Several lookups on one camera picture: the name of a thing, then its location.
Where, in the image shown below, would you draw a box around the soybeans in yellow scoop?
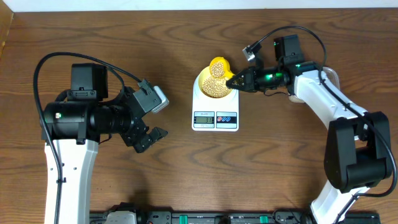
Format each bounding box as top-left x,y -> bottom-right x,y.
210,61 -> 224,78

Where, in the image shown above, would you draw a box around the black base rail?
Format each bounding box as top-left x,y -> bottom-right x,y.
89,202 -> 381,224

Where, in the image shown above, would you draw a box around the clear plastic container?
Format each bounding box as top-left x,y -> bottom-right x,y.
289,67 -> 340,103

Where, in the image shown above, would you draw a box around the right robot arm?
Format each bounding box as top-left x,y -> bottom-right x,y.
226,35 -> 397,223

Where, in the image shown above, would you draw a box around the white digital kitchen scale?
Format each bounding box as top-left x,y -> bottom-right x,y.
192,67 -> 239,132

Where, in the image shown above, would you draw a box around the yellow plastic bowl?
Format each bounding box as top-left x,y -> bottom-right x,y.
198,67 -> 232,98

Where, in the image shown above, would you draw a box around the soybeans in yellow bowl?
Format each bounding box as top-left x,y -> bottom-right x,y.
202,76 -> 232,98

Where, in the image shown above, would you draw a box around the black cable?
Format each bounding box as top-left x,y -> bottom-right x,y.
254,25 -> 398,224
32,51 -> 144,224

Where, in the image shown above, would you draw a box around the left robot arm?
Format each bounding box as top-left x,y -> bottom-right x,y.
42,63 -> 169,223

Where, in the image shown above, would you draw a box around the right black cable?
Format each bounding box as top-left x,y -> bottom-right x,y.
254,25 -> 398,224

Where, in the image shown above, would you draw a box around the yellow measuring scoop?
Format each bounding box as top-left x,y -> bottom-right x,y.
209,57 -> 234,80

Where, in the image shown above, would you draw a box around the left black cable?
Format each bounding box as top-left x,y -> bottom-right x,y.
32,51 -> 144,224

